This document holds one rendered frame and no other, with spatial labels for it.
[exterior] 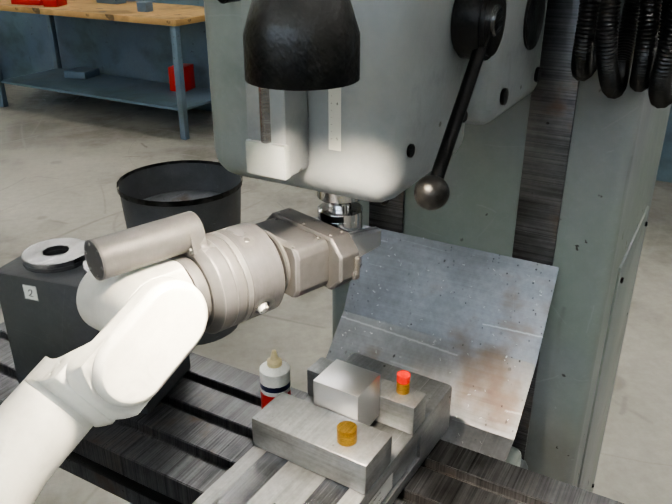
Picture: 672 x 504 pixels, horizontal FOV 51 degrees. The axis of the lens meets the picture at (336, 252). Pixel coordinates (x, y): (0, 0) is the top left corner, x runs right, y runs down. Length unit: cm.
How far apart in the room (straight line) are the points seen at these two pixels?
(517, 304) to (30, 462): 73
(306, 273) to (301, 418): 21
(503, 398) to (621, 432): 153
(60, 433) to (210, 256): 18
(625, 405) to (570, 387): 155
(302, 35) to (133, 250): 25
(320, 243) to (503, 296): 48
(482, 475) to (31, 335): 63
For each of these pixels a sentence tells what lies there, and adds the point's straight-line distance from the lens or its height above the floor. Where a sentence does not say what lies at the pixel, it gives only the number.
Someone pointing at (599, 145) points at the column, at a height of 126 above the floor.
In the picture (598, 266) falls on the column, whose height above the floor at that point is 109.
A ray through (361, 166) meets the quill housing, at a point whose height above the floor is 135.
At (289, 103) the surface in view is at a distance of 58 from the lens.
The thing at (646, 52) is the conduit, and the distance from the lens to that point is 81.
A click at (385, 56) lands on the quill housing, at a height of 144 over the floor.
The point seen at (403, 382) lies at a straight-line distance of 85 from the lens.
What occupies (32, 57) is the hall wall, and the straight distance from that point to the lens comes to 790.
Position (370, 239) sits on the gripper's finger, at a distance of 73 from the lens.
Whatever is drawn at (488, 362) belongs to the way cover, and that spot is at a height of 94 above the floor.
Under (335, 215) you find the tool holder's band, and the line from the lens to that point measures 71.
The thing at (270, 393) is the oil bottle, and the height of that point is 97.
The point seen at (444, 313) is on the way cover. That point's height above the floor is 98.
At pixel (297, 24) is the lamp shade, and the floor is 148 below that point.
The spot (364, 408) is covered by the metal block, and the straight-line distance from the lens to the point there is 83.
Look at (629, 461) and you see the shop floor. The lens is 249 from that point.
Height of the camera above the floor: 154
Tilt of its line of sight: 25 degrees down
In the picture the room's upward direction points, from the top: straight up
